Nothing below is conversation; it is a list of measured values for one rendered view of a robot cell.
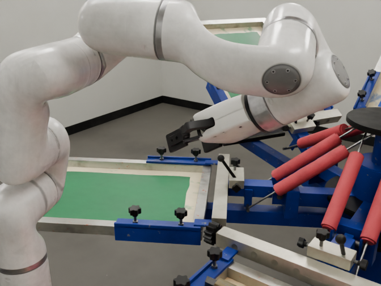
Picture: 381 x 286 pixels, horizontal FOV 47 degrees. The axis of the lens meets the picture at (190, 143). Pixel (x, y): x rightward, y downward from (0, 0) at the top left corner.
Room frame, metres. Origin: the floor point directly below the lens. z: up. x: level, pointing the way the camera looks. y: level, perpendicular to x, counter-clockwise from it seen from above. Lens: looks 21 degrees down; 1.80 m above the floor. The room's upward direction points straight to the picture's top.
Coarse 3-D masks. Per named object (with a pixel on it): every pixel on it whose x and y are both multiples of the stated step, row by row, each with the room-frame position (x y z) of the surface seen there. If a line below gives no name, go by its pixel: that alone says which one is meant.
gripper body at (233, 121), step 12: (240, 96) 0.63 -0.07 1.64; (216, 108) 0.64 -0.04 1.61; (228, 108) 0.63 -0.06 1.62; (240, 108) 0.62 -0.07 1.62; (216, 120) 0.63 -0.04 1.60; (228, 120) 0.62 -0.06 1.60; (240, 120) 0.61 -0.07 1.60; (252, 120) 0.61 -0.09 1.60; (204, 132) 0.64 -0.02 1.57; (216, 132) 0.63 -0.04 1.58; (228, 132) 0.63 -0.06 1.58; (240, 132) 0.64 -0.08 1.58; (252, 132) 0.65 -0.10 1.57; (264, 132) 0.62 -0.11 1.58
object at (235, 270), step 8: (232, 264) 1.09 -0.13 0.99; (240, 264) 1.09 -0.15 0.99; (224, 272) 1.06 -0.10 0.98; (232, 272) 1.06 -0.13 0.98; (240, 272) 1.05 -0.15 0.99; (248, 272) 1.05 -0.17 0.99; (256, 272) 1.05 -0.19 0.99; (240, 280) 1.05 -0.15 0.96; (248, 280) 1.03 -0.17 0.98; (256, 280) 1.02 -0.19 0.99; (264, 280) 1.02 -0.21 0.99; (272, 280) 1.02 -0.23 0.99; (280, 280) 1.02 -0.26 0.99
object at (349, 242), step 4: (332, 240) 1.14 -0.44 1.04; (348, 240) 1.14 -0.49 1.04; (352, 240) 1.14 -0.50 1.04; (344, 244) 1.12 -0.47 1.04; (348, 244) 1.12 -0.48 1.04; (352, 244) 1.12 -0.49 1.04; (352, 248) 1.12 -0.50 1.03; (320, 260) 1.04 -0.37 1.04; (328, 264) 1.02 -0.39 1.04; (340, 268) 1.03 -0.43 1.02
